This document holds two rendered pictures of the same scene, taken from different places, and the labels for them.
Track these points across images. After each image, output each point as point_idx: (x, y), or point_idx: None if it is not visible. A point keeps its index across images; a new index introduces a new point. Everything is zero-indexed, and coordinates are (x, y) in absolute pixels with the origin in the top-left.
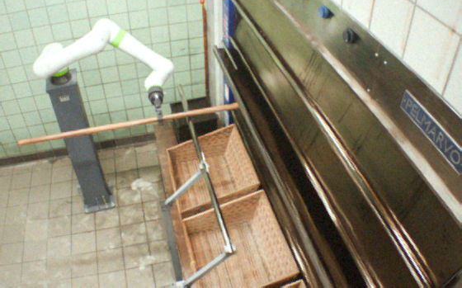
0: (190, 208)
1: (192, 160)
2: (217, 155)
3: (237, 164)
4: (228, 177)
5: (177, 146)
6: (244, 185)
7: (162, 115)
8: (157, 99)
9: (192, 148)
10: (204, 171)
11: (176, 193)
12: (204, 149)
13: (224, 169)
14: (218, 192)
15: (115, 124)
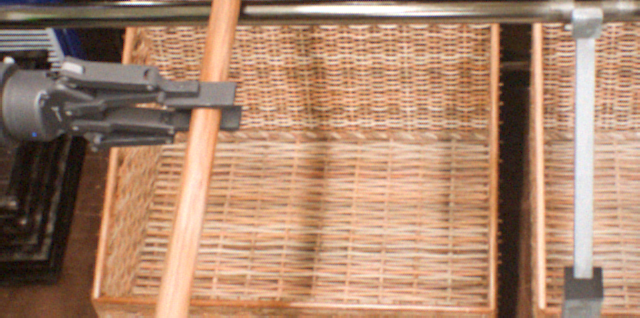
0: (493, 266)
1: (141, 251)
2: (159, 156)
3: (292, 75)
4: (296, 148)
5: (105, 249)
6: (407, 78)
7: (206, 84)
8: (97, 71)
9: (65, 241)
10: (622, 6)
11: (588, 197)
12: (93, 199)
13: (244, 150)
14: (357, 199)
15: (166, 312)
